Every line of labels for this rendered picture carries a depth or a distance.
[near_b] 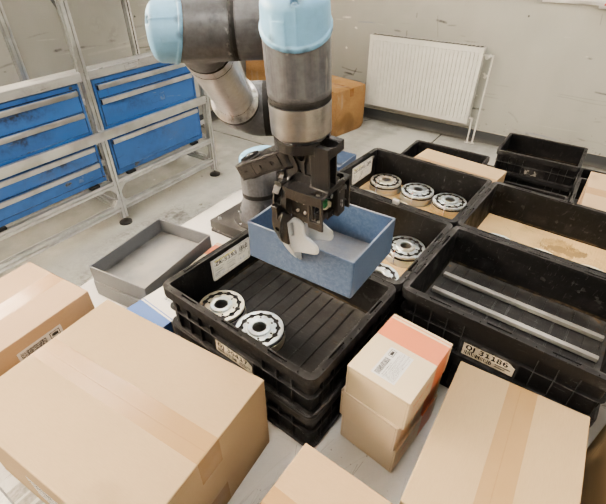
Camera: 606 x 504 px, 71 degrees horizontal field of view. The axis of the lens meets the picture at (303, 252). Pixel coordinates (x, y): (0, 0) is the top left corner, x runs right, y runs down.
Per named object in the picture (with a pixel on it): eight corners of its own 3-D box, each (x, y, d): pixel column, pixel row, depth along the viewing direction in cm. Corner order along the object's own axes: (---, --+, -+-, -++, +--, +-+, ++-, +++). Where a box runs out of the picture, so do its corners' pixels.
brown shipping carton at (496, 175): (391, 207, 158) (397, 167, 149) (420, 185, 172) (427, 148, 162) (469, 237, 143) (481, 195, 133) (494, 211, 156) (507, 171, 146)
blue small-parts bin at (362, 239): (249, 255, 75) (246, 221, 71) (297, 218, 85) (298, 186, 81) (350, 299, 66) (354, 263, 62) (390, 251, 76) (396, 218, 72)
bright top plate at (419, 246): (378, 248, 111) (378, 246, 111) (399, 233, 117) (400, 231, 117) (411, 265, 106) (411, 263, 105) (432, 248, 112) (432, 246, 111)
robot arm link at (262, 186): (243, 182, 144) (238, 143, 136) (282, 180, 144) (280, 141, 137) (239, 198, 134) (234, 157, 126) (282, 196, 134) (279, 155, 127)
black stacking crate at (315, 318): (170, 324, 96) (160, 286, 89) (259, 260, 115) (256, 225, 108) (311, 424, 77) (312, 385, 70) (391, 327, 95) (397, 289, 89)
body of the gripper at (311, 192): (320, 238, 56) (318, 156, 48) (270, 217, 60) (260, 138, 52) (350, 209, 61) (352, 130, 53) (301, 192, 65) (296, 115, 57)
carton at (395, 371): (403, 430, 71) (410, 404, 67) (344, 391, 78) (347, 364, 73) (445, 370, 81) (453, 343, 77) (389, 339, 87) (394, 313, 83)
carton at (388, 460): (390, 473, 81) (396, 452, 76) (340, 434, 87) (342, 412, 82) (431, 415, 90) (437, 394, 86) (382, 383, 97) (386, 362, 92)
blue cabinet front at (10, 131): (-22, 235, 210) (-84, 124, 176) (105, 179, 258) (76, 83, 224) (-19, 237, 209) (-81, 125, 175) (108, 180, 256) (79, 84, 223)
